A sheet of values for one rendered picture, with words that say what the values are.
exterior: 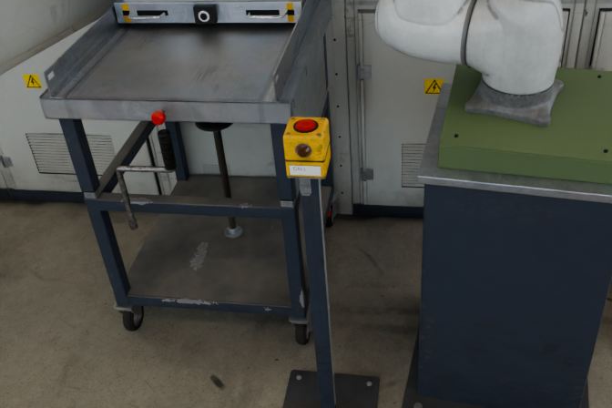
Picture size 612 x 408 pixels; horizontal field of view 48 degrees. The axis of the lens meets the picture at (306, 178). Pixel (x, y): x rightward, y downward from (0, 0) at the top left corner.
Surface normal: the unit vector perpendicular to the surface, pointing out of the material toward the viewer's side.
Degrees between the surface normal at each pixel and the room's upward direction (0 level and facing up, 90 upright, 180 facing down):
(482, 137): 4
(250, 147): 90
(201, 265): 0
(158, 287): 0
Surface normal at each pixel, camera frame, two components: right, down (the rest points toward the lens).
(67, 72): 0.98, 0.04
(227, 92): -0.07, -0.82
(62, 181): -0.16, 0.57
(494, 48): -0.48, 0.54
